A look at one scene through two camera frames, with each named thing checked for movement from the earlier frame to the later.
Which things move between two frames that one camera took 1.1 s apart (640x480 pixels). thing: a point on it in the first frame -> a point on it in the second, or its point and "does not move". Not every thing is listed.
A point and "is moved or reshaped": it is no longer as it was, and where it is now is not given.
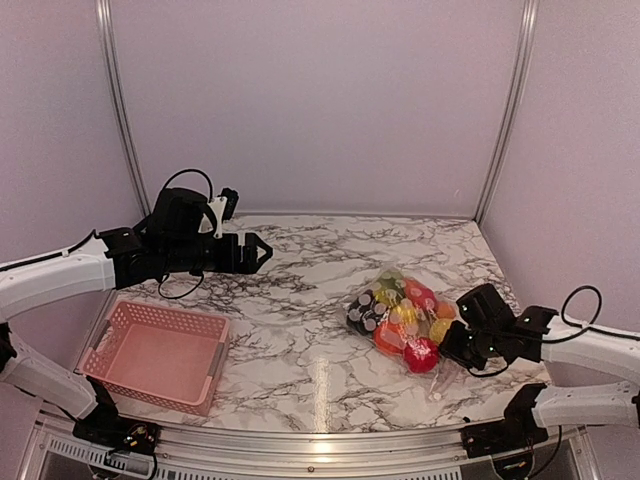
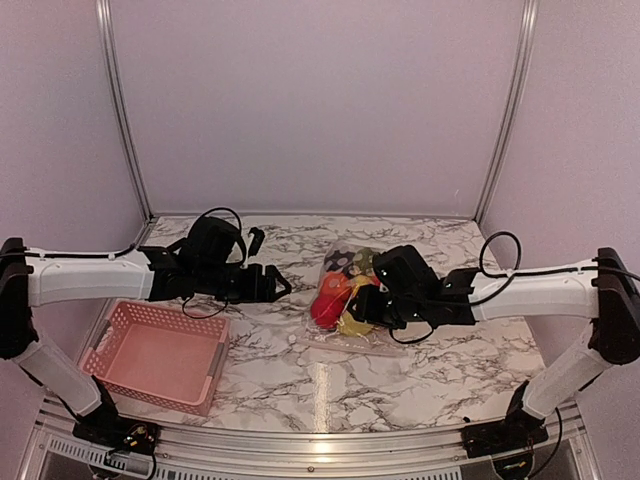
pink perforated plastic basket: x=171 y=357 does not move
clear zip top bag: x=405 y=317 is moved or reshaped
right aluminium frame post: x=529 y=14 does not move
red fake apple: x=421 y=355 -> x=326 y=308
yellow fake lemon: x=438 y=327 -> x=348 y=326
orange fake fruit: x=390 y=337 -> x=335 y=283
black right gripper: x=449 y=348 -> x=366 y=308
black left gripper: x=248 y=264 -> x=257 y=292
